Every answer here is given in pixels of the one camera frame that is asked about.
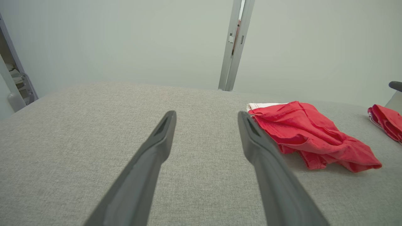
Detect grey post with bracket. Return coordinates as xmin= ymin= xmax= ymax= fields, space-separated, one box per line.
xmin=0 ymin=13 xmax=39 ymax=112

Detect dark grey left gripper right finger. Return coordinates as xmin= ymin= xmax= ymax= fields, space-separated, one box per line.
xmin=237 ymin=110 xmax=330 ymax=226

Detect red jersey with black lettering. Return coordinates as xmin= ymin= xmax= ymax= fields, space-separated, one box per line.
xmin=367 ymin=104 xmax=402 ymax=144

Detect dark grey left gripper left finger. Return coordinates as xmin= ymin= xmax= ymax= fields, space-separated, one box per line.
xmin=83 ymin=110 xmax=177 ymax=226

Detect red shorts with white patches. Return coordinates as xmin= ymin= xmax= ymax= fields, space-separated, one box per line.
xmin=246 ymin=101 xmax=383 ymax=173

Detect grey double partition post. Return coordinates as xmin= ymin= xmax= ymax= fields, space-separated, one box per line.
xmin=218 ymin=0 xmax=256 ymax=92

